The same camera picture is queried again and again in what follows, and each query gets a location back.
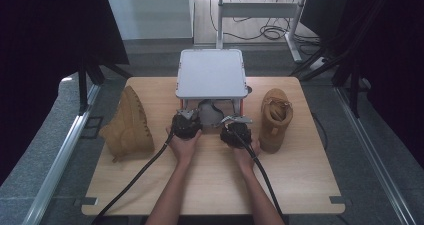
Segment tan suede boot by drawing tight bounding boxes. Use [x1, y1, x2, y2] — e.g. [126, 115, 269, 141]
[258, 87, 294, 154]
[98, 85, 156, 163]

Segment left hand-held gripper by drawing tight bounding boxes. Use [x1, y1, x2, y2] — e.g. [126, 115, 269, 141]
[171, 108, 203, 140]

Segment aluminium rail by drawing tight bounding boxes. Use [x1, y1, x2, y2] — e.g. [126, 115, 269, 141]
[21, 83, 101, 225]
[334, 86, 418, 225]

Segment white cabinet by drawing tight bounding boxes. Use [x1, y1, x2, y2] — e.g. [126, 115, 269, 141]
[105, 0, 195, 41]

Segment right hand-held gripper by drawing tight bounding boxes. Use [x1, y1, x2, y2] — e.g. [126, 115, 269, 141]
[219, 115, 254, 149]

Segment black stand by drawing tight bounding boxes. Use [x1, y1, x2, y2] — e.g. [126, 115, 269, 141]
[289, 0, 389, 119]
[78, 59, 133, 117]

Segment person's right hand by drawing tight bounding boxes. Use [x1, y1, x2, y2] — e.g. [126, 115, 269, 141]
[229, 138, 262, 173]

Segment person's left hand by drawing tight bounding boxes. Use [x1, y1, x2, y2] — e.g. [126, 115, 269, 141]
[165, 126, 203, 164]

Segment grey shoe rack orange legs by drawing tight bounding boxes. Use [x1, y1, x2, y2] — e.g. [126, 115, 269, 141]
[175, 48, 251, 133]

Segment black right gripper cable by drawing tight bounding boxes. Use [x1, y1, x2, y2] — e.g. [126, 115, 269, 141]
[233, 128, 285, 223]

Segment grey metal desk frame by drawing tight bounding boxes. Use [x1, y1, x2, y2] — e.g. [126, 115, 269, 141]
[215, 0, 309, 63]

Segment dark curtain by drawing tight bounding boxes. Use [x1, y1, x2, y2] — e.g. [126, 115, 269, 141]
[0, 0, 130, 186]
[301, 0, 424, 169]

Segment black floor cables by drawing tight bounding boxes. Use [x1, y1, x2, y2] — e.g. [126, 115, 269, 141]
[209, 0, 321, 47]

